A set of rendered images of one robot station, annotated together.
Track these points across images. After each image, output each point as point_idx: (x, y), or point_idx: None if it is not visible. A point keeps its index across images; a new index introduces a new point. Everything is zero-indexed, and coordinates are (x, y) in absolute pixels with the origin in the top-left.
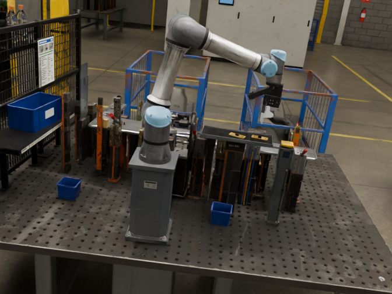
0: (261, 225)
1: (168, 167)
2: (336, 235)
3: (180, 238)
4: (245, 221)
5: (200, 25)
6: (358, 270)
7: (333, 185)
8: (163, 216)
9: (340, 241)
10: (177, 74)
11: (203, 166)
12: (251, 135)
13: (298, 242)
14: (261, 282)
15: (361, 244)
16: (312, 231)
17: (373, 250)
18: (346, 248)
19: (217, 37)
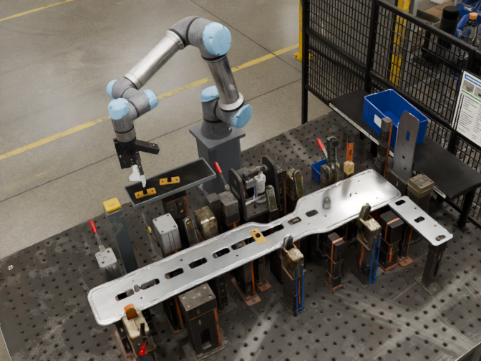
0: (139, 261)
1: (195, 128)
2: (57, 299)
3: (194, 199)
4: (157, 254)
5: (175, 24)
6: (32, 263)
7: None
8: None
9: (53, 293)
10: (213, 79)
11: (280, 322)
12: (157, 191)
13: (95, 261)
14: None
15: (28, 304)
16: (84, 288)
17: (16, 302)
18: (45, 286)
19: (162, 39)
